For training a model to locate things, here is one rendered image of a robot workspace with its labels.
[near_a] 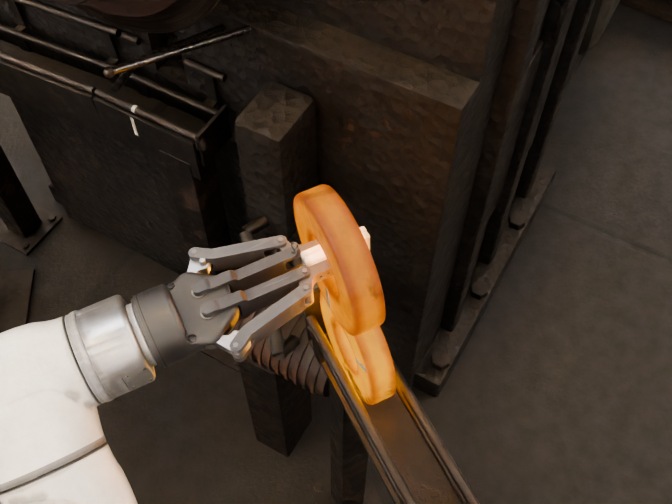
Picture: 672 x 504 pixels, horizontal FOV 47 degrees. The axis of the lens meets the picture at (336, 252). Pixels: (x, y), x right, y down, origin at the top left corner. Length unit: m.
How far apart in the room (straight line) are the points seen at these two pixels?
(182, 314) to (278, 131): 0.38
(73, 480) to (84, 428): 0.05
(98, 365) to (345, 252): 0.24
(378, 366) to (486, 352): 0.90
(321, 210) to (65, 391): 0.28
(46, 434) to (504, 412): 1.18
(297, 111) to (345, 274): 0.41
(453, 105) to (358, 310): 0.35
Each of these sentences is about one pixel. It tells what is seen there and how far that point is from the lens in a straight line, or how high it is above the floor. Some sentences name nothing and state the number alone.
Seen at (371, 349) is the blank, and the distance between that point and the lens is 0.89.
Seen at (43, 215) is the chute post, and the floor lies 0.01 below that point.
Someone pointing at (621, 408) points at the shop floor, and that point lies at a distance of 1.80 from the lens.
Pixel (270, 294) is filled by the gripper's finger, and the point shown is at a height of 0.93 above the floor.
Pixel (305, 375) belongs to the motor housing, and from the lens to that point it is 1.18.
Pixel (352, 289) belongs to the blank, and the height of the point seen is 0.95.
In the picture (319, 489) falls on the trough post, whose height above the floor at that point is 0.02.
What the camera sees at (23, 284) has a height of 0.01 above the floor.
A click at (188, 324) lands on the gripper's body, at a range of 0.74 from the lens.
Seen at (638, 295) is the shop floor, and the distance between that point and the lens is 1.95.
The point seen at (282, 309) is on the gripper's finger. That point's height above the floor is 0.93.
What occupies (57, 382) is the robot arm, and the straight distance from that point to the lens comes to 0.72.
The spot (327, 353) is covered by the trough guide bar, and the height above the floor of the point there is 0.68.
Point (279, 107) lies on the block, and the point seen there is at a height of 0.80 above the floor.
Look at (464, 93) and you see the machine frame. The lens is 1.00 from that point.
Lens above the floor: 1.57
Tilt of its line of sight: 56 degrees down
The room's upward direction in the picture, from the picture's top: straight up
